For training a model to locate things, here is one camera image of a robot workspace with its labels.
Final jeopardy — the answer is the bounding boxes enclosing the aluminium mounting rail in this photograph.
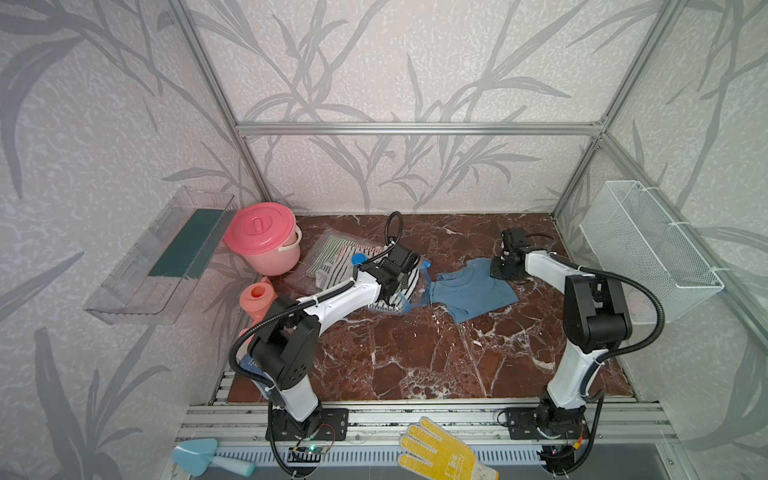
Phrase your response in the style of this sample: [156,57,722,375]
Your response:
[176,398,678,466]

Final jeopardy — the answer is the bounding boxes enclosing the pink watering can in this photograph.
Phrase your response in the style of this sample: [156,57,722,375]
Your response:
[239,277,277,333]

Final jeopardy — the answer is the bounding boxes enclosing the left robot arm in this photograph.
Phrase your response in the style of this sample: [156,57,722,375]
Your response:
[228,243,421,423]

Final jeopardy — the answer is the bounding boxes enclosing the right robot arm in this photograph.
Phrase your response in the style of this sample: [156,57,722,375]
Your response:
[491,228,666,431]

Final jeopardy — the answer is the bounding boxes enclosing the clear plastic vacuum bag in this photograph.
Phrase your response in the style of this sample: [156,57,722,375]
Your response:
[283,227,433,316]

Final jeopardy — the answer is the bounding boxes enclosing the yellow dotted work glove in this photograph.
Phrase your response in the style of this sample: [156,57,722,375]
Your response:
[398,417,500,480]

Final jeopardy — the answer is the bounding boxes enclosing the blue dotted work glove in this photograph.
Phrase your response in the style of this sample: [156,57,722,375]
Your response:
[239,354,271,386]

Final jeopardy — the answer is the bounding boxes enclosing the white wire mesh basket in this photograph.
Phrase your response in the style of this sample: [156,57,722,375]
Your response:
[580,180,724,322]

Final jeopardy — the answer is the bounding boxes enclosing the blue tank top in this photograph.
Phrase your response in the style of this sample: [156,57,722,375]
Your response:
[427,258,518,324]

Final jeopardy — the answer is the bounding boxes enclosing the clear acrylic wall shelf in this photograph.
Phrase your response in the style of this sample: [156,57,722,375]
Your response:
[84,187,237,326]

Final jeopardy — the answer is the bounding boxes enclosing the blue vacuum valve cap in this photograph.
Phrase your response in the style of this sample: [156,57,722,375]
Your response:
[351,252,368,266]

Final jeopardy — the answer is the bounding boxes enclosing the black white striped garment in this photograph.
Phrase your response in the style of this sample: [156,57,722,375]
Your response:
[303,233,429,314]

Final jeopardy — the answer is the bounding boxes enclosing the pink bucket with lid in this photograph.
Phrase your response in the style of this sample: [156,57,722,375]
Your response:
[224,202,303,277]

